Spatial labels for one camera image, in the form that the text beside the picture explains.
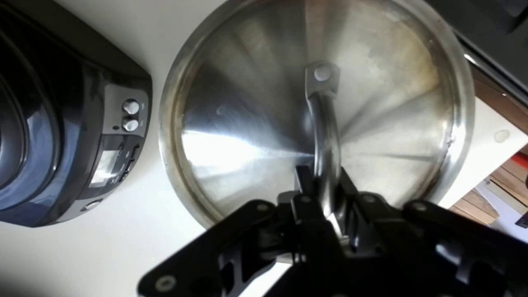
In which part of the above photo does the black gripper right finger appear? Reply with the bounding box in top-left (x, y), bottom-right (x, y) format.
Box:
top-left (334, 167), bottom-right (528, 297)

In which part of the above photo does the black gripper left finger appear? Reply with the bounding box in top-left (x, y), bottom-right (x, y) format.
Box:
top-left (137, 164), bottom-right (353, 297)

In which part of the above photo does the black countertop cooker appliance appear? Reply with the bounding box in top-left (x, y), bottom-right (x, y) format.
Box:
top-left (0, 0), bottom-right (155, 230)

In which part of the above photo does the stainless steel pot lid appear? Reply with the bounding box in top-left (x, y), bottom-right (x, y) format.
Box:
top-left (157, 0), bottom-right (477, 230)

